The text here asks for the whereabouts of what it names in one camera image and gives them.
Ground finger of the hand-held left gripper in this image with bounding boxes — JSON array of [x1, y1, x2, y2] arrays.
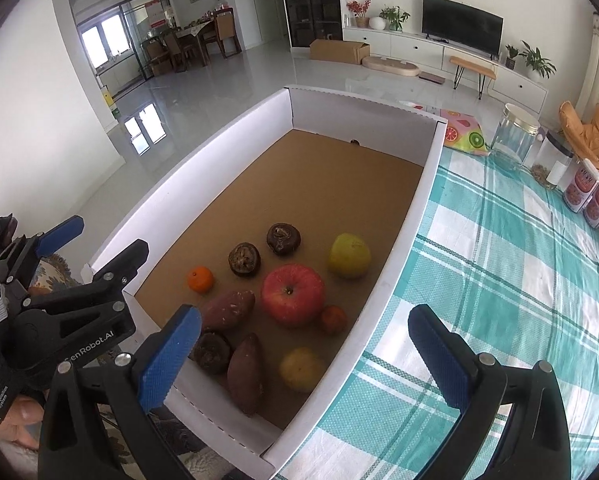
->
[[0, 214, 85, 287], [22, 238, 151, 311]]

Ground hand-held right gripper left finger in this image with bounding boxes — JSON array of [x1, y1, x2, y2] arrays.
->
[[38, 304, 203, 480]]

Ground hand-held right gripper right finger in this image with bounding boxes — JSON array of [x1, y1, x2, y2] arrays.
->
[[408, 304, 573, 480]]

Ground dark brown passion fruit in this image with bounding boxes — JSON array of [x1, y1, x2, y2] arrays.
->
[[190, 331, 233, 375], [228, 242, 262, 277], [266, 223, 301, 256]]

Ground brown sweet potato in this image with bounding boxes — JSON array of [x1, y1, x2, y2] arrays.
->
[[200, 290, 256, 331], [227, 333, 266, 417]]

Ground small dark orange mandarin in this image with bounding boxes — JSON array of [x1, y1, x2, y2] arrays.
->
[[320, 305, 349, 335]]

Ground yellow round fruit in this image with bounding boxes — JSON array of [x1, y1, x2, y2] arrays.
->
[[279, 347, 325, 393]]

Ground red apple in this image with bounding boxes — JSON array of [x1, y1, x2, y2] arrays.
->
[[260, 264, 326, 327]]

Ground yellow-green round fruit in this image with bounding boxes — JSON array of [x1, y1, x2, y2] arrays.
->
[[328, 232, 372, 280]]

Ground white cardboard box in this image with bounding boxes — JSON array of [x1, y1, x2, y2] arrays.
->
[[82, 86, 447, 479]]

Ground person's left hand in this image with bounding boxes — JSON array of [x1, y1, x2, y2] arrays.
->
[[0, 394, 46, 451]]

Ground patterned cloth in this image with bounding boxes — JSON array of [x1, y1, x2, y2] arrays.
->
[[27, 252, 245, 480]]

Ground teal plaid tablecloth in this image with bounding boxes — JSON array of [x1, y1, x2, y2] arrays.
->
[[280, 147, 599, 480]]

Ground clear jar with black lid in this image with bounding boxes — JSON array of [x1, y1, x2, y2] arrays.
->
[[530, 132, 581, 190]]

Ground glass jar with gold lid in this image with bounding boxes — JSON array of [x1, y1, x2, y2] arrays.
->
[[490, 103, 541, 174]]

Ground wooden dining table set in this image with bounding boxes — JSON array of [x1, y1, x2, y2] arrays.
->
[[142, 7, 243, 74]]

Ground orange lounge chair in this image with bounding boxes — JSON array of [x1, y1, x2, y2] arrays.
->
[[559, 100, 599, 176]]

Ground wooden bench with metal legs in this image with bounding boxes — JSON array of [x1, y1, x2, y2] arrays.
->
[[449, 56, 497, 99]]

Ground oval wooden board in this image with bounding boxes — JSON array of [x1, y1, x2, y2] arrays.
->
[[361, 55, 421, 80]]

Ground white television cabinet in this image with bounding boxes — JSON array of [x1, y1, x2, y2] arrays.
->
[[342, 27, 549, 111]]

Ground large green potted plant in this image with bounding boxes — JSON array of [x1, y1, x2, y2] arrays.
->
[[519, 41, 557, 80]]

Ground brown cardboard box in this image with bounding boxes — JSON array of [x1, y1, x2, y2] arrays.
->
[[309, 38, 371, 66]]

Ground black television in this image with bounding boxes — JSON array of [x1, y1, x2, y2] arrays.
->
[[422, 0, 505, 56]]

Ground dark glass cabinet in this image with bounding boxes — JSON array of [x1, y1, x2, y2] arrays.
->
[[278, 0, 343, 50]]

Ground leafy potted plant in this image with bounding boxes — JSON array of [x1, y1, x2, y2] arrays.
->
[[379, 5, 411, 32]]

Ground red flowers in vase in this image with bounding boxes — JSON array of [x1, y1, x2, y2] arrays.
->
[[345, 0, 372, 29]]

